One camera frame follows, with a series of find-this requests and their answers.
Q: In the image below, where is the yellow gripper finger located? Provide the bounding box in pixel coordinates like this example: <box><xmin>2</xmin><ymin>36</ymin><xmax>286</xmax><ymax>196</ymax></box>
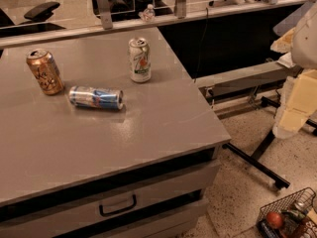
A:
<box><xmin>272</xmin><ymin>69</ymin><xmax>317</xmax><ymax>139</ymax></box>

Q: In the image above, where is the white green 7up can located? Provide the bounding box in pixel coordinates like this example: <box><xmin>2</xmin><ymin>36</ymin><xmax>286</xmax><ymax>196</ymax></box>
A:
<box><xmin>129</xmin><ymin>37</ymin><xmax>151</xmax><ymax>82</ymax></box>

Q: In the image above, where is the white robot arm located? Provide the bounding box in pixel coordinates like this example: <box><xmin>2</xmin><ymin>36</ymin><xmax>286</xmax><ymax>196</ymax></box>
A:
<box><xmin>270</xmin><ymin>3</ymin><xmax>317</xmax><ymax>139</ymax></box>

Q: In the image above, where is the blue silver Red Bull can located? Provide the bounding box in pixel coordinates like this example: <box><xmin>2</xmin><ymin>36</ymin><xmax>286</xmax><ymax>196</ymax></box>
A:
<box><xmin>68</xmin><ymin>86</ymin><xmax>124</xmax><ymax>110</ymax></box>

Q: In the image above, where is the orange LaCroix can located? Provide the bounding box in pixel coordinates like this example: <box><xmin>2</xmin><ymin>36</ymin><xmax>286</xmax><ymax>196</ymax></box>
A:
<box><xmin>26</xmin><ymin>49</ymin><xmax>64</xmax><ymax>95</ymax></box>

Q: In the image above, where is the black metal floor stand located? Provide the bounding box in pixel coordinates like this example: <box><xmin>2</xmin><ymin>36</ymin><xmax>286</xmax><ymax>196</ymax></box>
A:
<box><xmin>222</xmin><ymin>97</ymin><xmax>317</xmax><ymax>189</ymax></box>

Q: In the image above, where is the red apple in basket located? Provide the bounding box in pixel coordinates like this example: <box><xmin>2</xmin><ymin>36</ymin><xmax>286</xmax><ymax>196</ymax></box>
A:
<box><xmin>265</xmin><ymin>211</ymin><xmax>283</xmax><ymax>229</ymax></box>

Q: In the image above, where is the clear plastic water bottle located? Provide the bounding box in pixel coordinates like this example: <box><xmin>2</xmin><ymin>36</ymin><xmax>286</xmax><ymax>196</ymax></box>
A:
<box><xmin>139</xmin><ymin>4</ymin><xmax>156</xmax><ymax>22</ymax></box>

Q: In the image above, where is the black office chair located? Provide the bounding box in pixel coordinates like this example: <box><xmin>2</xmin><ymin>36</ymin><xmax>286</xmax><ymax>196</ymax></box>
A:
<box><xmin>0</xmin><ymin>0</ymin><xmax>63</xmax><ymax>38</ymax></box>

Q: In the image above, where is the black wire basket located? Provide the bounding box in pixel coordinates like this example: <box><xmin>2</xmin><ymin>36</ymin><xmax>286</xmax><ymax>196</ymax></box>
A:
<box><xmin>257</xmin><ymin>187</ymin><xmax>317</xmax><ymax>238</ymax></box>

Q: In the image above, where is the grey drawer with black handle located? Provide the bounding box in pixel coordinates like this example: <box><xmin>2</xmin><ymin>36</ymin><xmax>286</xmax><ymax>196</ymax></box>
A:
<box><xmin>0</xmin><ymin>161</ymin><xmax>220</xmax><ymax>238</ymax></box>

